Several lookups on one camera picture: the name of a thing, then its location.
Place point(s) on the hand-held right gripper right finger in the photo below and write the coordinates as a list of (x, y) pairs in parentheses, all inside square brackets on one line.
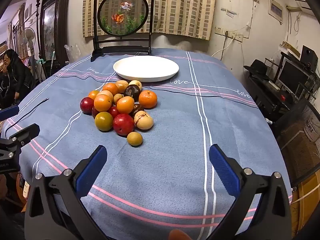
[(223, 170)]

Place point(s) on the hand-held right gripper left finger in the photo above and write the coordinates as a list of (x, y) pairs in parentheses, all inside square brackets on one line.
[(90, 172)]

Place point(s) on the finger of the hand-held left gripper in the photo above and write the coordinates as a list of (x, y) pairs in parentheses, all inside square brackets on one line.
[(10, 112), (25, 133)]

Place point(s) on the yellow-green plum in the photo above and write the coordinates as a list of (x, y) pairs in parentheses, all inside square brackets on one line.
[(103, 121)]

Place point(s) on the small yellow-green fruit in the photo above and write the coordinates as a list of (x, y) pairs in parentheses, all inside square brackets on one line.
[(135, 138)]

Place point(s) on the large red plum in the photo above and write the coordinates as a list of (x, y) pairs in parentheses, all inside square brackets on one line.
[(123, 124), (86, 105)]

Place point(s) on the small dark red plum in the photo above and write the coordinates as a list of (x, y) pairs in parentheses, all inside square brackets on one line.
[(95, 111)]

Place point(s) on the orange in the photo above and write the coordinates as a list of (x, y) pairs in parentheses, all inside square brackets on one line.
[(102, 102), (125, 104), (93, 94), (110, 88)]

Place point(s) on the pale tan fruit brown marks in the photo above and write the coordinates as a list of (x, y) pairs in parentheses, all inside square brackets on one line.
[(143, 120)]

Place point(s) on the brown chestnut-like fruit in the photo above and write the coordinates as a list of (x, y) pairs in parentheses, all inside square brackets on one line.
[(137, 108)]

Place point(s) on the brown longan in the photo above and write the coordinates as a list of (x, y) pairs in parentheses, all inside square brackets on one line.
[(118, 97)]

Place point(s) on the pale peach fruit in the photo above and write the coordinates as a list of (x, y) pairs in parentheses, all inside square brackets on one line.
[(107, 93)]

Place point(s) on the dark purple mangosteen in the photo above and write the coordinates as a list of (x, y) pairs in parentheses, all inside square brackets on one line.
[(132, 91)]

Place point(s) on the small tan round fruit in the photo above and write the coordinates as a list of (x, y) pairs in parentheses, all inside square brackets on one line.
[(121, 85)]

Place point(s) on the deep orange tangerine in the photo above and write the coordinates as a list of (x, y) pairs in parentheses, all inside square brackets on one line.
[(148, 99)]

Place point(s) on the pale tan round fruit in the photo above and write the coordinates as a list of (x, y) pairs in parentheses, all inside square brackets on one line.
[(137, 83)]

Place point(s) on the white oval plate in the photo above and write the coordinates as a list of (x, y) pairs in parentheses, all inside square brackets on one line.
[(146, 67)]

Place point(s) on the person's right hand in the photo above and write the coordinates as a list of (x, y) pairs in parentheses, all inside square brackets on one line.
[(180, 235)]

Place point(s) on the green plastic hook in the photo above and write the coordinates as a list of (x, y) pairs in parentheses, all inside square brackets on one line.
[(40, 61)]

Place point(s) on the blue striped tablecloth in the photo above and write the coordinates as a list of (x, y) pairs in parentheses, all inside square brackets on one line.
[(162, 180)]

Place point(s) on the standing fan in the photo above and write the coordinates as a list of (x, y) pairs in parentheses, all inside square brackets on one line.
[(28, 36)]

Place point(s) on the clear plastic bag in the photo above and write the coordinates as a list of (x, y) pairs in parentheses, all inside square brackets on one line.
[(69, 53)]

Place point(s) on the black mesh chair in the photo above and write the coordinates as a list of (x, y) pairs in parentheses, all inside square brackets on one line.
[(300, 135)]

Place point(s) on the black computer desk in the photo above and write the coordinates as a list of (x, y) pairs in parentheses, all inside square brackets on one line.
[(265, 92)]

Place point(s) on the dark wooden framed panel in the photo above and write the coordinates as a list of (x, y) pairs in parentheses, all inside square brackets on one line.
[(48, 30)]

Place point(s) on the black hat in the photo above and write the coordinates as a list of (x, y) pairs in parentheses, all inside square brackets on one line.
[(257, 67)]

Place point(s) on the computer monitor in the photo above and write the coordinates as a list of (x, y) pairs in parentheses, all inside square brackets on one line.
[(292, 75)]

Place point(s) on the cardboard box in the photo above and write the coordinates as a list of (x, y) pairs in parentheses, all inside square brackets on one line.
[(292, 50)]

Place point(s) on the black speaker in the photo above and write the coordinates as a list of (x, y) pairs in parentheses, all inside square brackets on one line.
[(308, 55)]

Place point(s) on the round goldfish screen black stand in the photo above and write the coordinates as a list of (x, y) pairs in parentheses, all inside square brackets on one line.
[(123, 12)]

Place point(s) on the beige checked curtain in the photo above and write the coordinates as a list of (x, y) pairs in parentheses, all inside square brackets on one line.
[(180, 10)]

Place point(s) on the white air conditioner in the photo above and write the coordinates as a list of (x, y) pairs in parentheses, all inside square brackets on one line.
[(303, 3)]

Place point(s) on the white wall socket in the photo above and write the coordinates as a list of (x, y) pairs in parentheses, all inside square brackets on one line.
[(219, 30)]

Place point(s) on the white framed wall panel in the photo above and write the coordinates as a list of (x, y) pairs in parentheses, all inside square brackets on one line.
[(275, 10)]

